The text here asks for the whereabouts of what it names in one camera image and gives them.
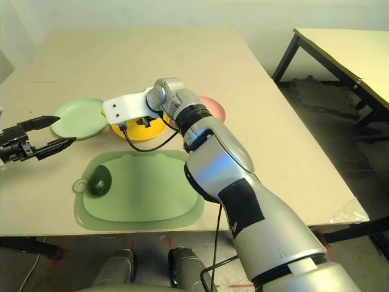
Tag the light green round plate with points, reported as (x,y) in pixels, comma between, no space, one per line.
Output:
(79,118)

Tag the dark green toy avocado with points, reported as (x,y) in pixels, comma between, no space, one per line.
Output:
(100,182)

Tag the grey robot torso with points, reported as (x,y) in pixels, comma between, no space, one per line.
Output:
(127,288)

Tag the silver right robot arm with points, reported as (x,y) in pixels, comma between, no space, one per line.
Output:
(218,158)

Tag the clear plastic bag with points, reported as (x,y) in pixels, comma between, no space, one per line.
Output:
(349,213)

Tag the green silicone cutting mat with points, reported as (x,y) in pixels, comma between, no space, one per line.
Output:
(146,188)

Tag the beige side table black legs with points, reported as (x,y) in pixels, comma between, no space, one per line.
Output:
(349,51)

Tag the yellow round plate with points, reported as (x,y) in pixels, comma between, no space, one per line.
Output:
(146,135)

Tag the grey left robot leg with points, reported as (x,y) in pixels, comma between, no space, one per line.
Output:
(117,267)

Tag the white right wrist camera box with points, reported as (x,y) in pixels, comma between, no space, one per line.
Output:
(127,106)

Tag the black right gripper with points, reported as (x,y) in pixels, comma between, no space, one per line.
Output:
(144,121)

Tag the pink round plate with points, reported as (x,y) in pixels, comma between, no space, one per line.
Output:
(215,108)

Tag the grey robot leg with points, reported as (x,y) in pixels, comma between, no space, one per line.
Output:
(188,270)
(117,267)

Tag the grey right robot leg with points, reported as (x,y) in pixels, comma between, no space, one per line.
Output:
(188,270)

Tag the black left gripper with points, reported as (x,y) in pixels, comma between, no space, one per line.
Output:
(15,146)

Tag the black table leg bar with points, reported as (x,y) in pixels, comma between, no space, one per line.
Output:
(358,229)
(27,246)

